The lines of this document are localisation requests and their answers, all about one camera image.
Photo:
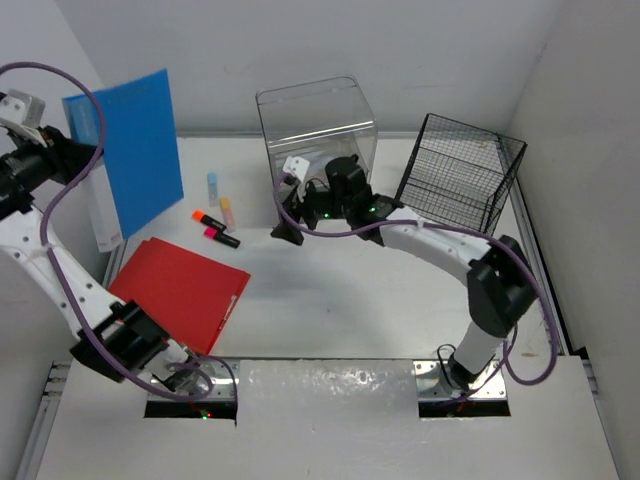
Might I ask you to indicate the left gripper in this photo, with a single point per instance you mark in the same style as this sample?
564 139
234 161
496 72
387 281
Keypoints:
65 157

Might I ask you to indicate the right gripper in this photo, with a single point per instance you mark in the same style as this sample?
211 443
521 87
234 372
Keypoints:
289 206

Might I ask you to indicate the blue folder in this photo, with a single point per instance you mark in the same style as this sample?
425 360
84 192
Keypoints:
138 176

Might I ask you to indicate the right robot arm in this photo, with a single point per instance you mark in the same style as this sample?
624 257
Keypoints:
494 272

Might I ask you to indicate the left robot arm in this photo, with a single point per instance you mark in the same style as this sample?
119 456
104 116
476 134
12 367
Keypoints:
115 338

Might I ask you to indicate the orange cap clear marker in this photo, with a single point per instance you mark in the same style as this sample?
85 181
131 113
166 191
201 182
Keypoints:
227 214

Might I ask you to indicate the pink black highlighter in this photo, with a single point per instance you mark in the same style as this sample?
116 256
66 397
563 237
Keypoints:
221 237

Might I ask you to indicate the orange black highlighter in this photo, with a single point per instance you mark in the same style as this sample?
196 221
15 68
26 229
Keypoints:
208 221

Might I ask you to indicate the blue cap clear marker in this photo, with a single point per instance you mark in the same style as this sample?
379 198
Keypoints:
213 188

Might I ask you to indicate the clear plastic drawer organizer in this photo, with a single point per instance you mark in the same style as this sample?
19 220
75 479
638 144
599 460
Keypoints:
319 120

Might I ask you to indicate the red folder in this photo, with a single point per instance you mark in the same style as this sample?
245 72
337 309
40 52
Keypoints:
190 296

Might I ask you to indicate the white front cover panel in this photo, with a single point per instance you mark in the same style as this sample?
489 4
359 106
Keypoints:
329 420

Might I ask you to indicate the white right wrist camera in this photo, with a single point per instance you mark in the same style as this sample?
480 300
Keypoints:
296 167

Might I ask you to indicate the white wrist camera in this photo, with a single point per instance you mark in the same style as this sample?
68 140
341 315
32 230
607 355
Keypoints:
22 112
296 167

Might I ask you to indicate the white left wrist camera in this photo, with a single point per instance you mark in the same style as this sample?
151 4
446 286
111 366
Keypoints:
22 112

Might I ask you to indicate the black wire mesh rack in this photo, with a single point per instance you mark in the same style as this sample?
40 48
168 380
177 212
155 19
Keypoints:
459 174

